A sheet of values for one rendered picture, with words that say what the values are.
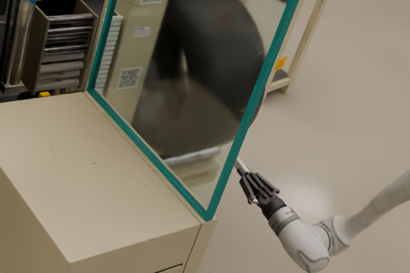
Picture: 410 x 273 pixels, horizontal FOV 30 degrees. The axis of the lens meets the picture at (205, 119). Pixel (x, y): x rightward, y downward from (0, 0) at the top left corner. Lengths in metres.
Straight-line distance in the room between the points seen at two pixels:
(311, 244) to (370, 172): 2.50
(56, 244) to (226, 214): 2.38
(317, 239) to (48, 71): 1.08
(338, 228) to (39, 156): 1.01
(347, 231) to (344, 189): 2.10
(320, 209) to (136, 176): 2.50
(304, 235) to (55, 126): 0.83
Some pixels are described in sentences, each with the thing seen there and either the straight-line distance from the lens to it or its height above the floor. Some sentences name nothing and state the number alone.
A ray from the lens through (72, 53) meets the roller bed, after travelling 2.71.
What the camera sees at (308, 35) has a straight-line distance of 4.99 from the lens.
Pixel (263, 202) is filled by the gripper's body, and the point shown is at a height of 0.99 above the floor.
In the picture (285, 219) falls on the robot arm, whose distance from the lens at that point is 2.34.
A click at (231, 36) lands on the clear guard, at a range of 1.62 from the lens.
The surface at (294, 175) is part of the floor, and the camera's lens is 4.42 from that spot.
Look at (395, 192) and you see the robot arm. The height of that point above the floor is 1.28.
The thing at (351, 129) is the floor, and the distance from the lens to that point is 5.11.
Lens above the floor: 2.37
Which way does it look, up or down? 31 degrees down
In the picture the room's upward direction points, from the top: 20 degrees clockwise
